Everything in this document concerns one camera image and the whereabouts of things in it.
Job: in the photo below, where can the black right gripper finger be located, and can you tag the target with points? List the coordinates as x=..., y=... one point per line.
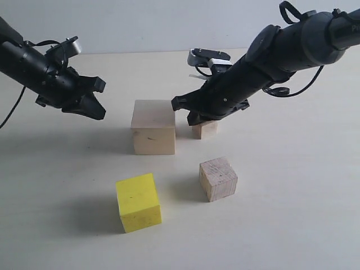
x=194, y=118
x=179, y=103

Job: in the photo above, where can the medium grainy wooden cube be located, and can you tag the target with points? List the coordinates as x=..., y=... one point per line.
x=217, y=178

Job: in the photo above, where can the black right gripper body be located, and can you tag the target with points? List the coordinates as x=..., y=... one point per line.
x=220, y=95

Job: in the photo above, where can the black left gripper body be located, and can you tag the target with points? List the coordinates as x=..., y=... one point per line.
x=60, y=90

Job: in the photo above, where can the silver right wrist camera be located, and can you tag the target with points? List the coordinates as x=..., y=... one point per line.
x=215, y=61

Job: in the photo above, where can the large pale wooden cube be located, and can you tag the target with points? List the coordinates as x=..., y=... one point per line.
x=153, y=127

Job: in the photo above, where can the small pale wooden cube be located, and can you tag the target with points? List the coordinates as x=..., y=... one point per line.
x=205, y=130

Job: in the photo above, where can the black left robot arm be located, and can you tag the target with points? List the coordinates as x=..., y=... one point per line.
x=44, y=69

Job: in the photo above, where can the yellow cube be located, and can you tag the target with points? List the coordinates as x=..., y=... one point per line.
x=138, y=202

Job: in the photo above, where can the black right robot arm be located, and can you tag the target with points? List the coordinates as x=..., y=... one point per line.
x=310, y=40

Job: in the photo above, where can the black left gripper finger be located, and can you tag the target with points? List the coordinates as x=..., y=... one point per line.
x=87, y=106
x=99, y=85

